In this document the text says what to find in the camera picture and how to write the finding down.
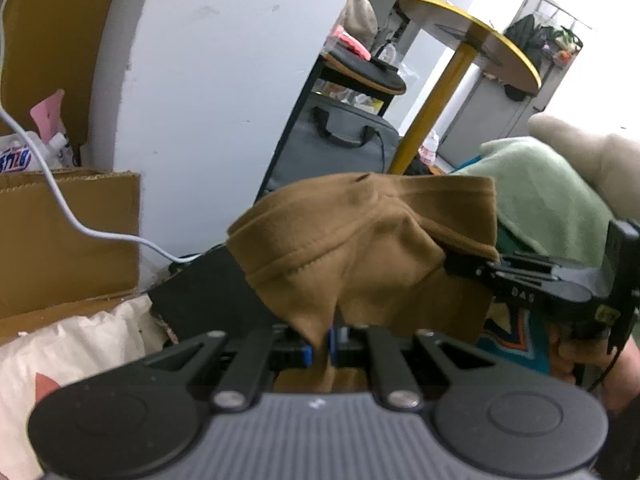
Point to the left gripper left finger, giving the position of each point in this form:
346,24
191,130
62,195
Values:
305,356

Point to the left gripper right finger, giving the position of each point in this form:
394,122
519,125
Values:
334,346

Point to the brown t-shirt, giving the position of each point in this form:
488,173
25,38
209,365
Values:
369,249

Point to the person's right hand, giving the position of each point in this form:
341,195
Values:
619,387

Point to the teal patterned garment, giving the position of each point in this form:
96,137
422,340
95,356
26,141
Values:
515,335

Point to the light green garment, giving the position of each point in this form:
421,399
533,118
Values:
543,204

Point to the cream plush object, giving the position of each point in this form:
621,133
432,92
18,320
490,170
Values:
609,163

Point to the grey suitcase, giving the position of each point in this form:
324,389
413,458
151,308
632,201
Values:
331,137

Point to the cream bear print bedsheet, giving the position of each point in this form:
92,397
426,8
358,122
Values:
35,365

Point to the yellow round side table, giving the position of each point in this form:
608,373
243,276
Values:
473,43

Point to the purple snack package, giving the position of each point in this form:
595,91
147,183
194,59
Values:
50,140

